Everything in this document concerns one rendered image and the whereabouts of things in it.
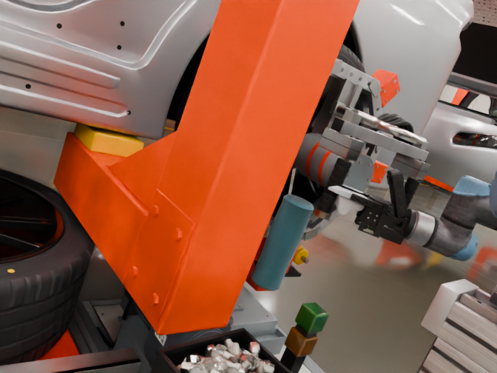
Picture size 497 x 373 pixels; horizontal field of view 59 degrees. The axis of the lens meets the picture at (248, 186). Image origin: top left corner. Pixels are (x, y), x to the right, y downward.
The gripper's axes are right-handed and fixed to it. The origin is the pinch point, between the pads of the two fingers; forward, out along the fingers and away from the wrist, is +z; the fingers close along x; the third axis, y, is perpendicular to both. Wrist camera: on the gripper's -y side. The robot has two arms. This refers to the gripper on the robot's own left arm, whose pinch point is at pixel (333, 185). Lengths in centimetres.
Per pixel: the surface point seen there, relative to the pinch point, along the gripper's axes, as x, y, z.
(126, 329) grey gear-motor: 4, 60, 36
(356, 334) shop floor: 105, 83, -57
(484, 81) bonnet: 355, -93, -145
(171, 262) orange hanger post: -34.7, 17.5, 25.4
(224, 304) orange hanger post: -27.4, 25.0, 14.2
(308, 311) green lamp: -32.6, 17.5, 0.1
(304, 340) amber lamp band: -33.6, 22.4, -1.0
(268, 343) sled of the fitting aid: 39, 68, -7
